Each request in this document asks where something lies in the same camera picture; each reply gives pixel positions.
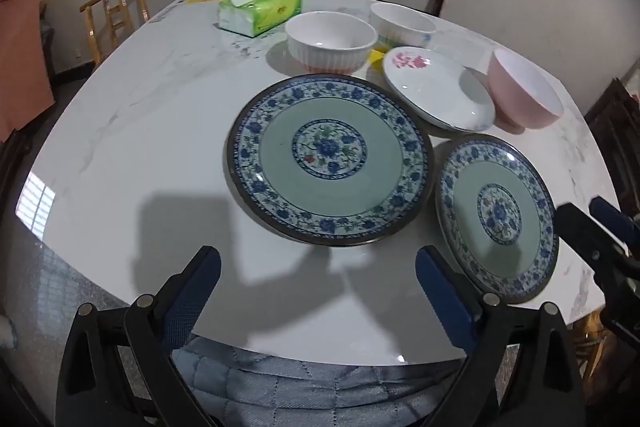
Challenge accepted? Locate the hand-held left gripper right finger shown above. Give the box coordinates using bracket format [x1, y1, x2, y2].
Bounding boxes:
[415, 245, 586, 427]

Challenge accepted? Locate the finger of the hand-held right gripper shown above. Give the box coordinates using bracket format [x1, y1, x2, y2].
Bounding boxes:
[589, 195, 640, 258]
[555, 202, 630, 275]

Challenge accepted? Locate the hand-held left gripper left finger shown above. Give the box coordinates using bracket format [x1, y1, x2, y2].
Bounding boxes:
[54, 245, 222, 427]

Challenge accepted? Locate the small blue floral plate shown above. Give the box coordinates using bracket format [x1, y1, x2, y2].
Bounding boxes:
[434, 134, 560, 305]

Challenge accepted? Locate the pink bowl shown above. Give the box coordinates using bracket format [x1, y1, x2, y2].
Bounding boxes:
[487, 48, 566, 132]

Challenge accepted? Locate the large blue floral plate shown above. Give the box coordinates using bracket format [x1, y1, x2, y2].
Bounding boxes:
[226, 74, 435, 249]

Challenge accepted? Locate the white plate pink rose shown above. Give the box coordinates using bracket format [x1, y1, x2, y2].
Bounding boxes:
[382, 47, 496, 132]

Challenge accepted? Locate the white printed bowl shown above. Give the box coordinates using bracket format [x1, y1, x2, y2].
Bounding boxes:
[369, 2, 439, 52]

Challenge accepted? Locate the white ribbed bowl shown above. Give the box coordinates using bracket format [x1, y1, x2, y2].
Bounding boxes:
[285, 11, 378, 74]

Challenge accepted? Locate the dark wooden furniture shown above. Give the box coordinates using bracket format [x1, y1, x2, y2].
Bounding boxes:
[585, 77, 640, 208]

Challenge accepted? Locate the green tissue pack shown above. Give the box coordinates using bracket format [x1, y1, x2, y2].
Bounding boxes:
[217, 0, 303, 38]

